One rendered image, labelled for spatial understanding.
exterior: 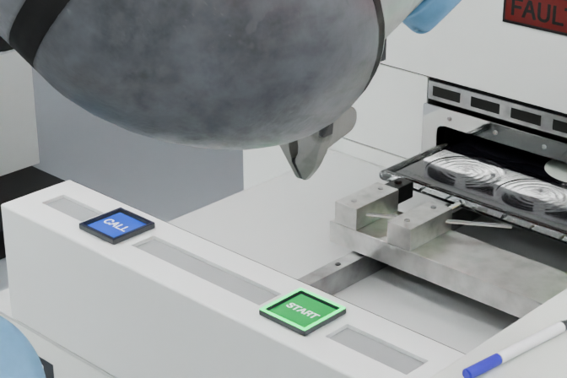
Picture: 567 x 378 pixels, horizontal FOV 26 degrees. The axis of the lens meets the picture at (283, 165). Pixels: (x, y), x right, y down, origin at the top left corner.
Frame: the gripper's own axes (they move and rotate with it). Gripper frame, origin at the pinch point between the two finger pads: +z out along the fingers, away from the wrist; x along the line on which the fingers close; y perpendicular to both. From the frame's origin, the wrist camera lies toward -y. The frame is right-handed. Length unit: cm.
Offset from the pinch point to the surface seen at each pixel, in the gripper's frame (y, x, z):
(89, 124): 173, 257, 110
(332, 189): 48, 37, 29
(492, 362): 3.9, -18.2, 13.3
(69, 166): 145, 231, 110
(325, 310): 2.2, -1.4, 14.2
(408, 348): 2.7, -10.6, 14.6
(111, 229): -0.2, 25.6, 14.2
